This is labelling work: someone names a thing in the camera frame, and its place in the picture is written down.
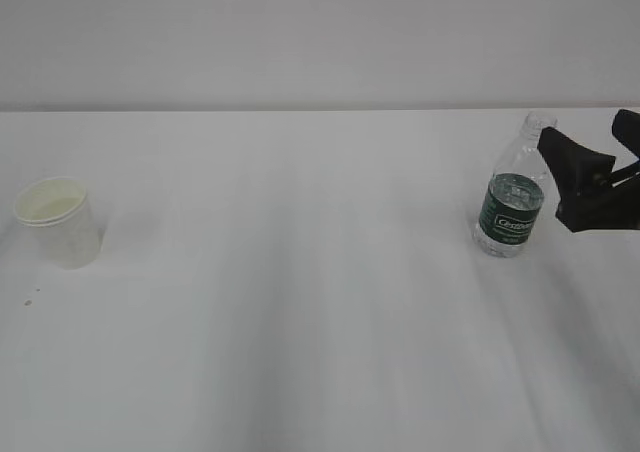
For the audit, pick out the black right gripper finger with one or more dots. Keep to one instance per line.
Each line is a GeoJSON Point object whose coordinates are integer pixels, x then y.
{"type": "Point", "coordinates": [579, 172]}
{"type": "Point", "coordinates": [626, 130]}

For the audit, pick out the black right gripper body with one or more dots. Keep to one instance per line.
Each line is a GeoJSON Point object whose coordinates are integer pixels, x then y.
{"type": "Point", "coordinates": [601, 201]}

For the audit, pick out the clear plastic water bottle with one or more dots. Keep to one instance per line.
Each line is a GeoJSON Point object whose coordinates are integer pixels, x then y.
{"type": "Point", "coordinates": [515, 192]}

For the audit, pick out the white paper cup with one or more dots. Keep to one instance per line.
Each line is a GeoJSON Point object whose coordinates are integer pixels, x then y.
{"type": "Point", "coordinates": [57, 211]}

